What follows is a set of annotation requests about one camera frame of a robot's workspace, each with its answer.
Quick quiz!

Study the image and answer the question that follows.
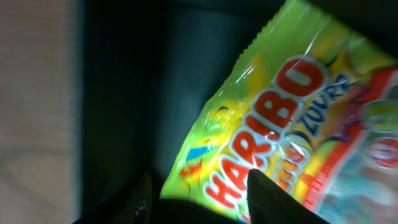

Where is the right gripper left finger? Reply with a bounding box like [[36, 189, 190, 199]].
[[73, 171, 154, 224]]

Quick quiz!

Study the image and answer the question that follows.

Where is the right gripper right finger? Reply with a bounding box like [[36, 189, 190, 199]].
[[247, 169, 328, 224]]

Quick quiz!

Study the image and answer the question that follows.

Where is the green Haribo gummy bag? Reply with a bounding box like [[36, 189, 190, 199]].
[[160, 1, 397, 223]]

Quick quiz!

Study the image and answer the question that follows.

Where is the black gift box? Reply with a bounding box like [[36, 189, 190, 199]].
[[79, 1, 397, 223]]

